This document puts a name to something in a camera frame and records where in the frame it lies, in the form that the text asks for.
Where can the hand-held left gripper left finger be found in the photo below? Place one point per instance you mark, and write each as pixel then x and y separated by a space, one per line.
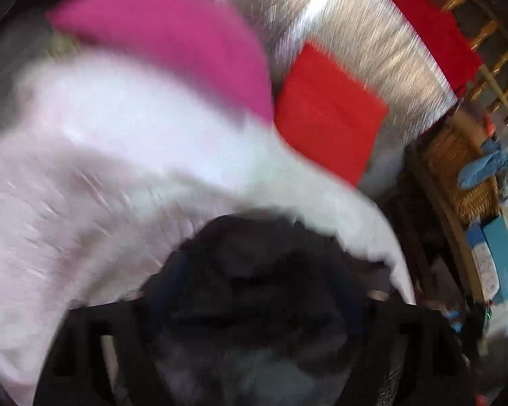
pixel 122 325

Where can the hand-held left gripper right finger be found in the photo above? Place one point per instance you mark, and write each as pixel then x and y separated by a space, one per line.
pixel 406 330

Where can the dark quilted zip jacket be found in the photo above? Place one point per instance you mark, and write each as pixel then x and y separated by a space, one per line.
pixel 258 287

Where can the white patterned tissue pack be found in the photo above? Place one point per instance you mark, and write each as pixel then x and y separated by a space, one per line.
pixel 482 262

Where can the wooden side table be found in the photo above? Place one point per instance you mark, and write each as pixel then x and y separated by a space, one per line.
pixel 444 220

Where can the teal cardboard box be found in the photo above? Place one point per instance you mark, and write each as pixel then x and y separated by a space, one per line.
pixel 503 262

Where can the white bed blanket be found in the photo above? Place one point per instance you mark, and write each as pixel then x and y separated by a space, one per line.
pixel 110 156

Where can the wicker basket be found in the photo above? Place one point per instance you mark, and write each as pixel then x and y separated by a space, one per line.
pixel 461 165

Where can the light blue cloth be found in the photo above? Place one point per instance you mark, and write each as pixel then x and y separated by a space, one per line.
pixel 484 165

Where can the red pillow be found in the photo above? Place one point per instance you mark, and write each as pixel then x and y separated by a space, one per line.
pixel 326 114

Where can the wooden stair railing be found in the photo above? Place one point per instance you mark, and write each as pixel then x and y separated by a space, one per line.
pixel 499 59

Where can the pink pillow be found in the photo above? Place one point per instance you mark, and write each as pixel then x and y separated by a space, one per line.
pixel 173 38

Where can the silver foil insulation mat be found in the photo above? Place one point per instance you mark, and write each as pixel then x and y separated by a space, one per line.
pixel 364 29

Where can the red cloth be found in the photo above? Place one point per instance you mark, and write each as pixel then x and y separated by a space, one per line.
pixel 432 21

